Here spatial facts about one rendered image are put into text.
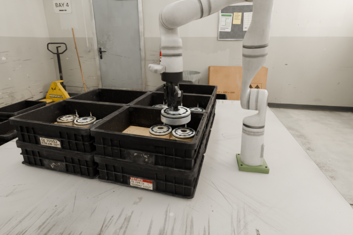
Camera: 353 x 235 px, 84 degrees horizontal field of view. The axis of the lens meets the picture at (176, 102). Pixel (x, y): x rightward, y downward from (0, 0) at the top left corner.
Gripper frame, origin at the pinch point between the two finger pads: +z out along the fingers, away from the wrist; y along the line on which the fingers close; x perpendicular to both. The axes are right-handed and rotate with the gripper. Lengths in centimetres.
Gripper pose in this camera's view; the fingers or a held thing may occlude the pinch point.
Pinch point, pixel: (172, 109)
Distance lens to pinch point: 71.5
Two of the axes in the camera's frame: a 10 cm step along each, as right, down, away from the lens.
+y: -3.8, -2.8, 8.8
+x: -9.2, 1.2, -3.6
